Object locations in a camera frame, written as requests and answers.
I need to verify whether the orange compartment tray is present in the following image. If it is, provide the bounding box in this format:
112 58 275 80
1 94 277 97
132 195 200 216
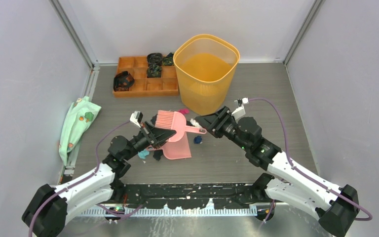
113 56 179 98

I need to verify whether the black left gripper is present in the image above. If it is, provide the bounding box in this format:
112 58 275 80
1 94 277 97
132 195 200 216
123 122 177 161

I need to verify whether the yellow mesh waste basket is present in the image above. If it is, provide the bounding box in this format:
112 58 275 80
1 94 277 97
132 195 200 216
173 34 240 115

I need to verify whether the green patterned cloth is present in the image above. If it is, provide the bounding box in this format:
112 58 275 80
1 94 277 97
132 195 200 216
59 96 102 166

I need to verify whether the black green rolled sock middle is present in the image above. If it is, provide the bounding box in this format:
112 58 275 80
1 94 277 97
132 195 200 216
147 64 162 78

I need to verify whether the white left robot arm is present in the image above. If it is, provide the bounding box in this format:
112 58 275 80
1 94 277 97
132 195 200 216
22 122 176 237

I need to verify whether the pink hand brush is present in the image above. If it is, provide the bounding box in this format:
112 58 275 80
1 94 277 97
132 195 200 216
154 110 207 142

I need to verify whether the pink plastic dustpan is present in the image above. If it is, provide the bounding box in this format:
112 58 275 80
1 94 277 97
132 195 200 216
146 133 192 160

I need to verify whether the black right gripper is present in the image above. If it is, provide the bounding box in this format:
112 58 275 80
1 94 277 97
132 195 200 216
194 107 250 152

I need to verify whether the dark blue paper scrap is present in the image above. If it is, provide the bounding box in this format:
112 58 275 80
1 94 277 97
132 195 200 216
193 136 202 144

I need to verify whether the dark green rolled sock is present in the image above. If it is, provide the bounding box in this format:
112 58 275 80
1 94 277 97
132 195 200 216
162 52 174 66

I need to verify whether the white paper scrap left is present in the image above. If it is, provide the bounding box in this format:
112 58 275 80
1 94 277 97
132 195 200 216
190 118 202 128

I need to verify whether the black rolled sock top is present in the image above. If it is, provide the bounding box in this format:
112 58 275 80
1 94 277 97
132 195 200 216
147 52 163 66

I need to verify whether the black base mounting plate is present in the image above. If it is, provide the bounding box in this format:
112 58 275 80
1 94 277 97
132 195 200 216
103 183 271 210

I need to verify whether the teal paper scrap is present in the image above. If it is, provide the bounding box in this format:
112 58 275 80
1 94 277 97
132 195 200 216
138 150 150 159

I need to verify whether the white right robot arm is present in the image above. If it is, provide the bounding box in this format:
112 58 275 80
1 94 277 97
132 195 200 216
191 107 359 237

